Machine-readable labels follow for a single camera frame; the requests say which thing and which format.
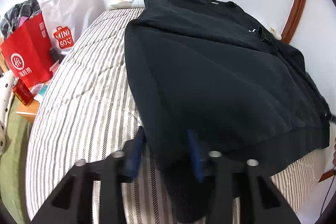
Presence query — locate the green bedding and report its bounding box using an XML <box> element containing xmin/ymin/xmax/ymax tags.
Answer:
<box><xmin>1</xmin><ymin>101</ymin><xmax>31</xmax><ymax>223</ymax></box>

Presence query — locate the black sweatshirt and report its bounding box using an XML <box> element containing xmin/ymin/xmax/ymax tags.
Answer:
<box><xmin>124</xmin><ymin>0</ymin><xmax>333</xmax><ymax>223</ymax></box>

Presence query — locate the brown wooden door frame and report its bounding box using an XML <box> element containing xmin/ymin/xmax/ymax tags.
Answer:
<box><xmin>281</xmin><ymin>0</ymin><xmax>306</xmax><ymax>44</ymax></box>

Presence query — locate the white dotted blanket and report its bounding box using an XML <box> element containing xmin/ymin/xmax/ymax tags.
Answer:
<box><xmin>1</xmin><ymin>71</ymin><xmax>17</xmax><ymax>156</ymax></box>

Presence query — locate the red drink can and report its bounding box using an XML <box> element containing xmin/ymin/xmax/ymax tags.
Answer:
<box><xmin>12</xmin><ymin>78</ymin><xmax>34</xmax><ymax>106</ymax></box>

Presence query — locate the white floral bed sheet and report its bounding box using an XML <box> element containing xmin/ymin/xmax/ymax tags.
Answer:
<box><xmin>110</xmin><ymin>0</ymin><xmax>145</xmax><ymax>9</ymax></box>

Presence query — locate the striped quilted mattress cover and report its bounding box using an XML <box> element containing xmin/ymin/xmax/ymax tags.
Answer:
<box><xmin>26</xmin><ymin>9</ymin><xmax>324</xmax><ymax>223</ymax></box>

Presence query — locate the black cable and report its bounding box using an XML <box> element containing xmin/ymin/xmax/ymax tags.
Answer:
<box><xmin>318</xmin><ymin>178</ymin><xmax>336</xmax><ymax>222</ymax></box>

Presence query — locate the grey plaid cloth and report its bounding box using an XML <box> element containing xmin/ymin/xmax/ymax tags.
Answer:
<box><xmin>1</xmin><ymin>0</ymin><xmax>41</xmax><ymax>40</ymax></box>

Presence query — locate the red paper shopping bag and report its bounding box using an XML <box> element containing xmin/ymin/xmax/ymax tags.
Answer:
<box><xmin>1</xmin><ymin>14</ymin><xmax>55</xmax><ymax>87</ymax></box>

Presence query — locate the white Miniso plastic bag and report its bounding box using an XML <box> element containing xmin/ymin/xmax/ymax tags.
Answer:
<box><xmin>40</xmin><ymin>0</ymin><xmax>106</xmax><ymax>55</ymax></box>

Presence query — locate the wooden nightstand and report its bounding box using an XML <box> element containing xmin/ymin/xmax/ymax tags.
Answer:
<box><xmin>16</xmin><ymin>100</ymin><xmax>40</xmax><ymax>124</ymax></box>

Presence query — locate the blue tissue packet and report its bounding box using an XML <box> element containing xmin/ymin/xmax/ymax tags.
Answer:
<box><xmin>31</xmin><ymin>84</ymin><xmax>49</xmax><ymax>103</ymax></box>

